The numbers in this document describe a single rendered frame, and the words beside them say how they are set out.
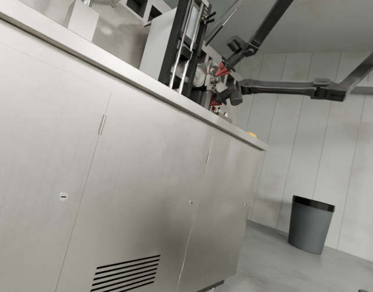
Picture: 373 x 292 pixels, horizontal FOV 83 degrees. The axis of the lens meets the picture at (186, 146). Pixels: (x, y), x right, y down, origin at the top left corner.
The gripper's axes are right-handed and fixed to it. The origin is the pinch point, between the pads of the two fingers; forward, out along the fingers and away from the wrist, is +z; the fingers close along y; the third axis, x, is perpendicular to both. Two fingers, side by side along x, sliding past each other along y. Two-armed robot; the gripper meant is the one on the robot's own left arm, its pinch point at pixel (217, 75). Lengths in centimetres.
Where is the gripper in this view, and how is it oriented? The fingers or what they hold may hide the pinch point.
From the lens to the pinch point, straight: 133.9
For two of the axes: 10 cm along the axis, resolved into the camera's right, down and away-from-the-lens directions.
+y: 6.6, 2.3, 7.2
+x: -2.9, -8.0, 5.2
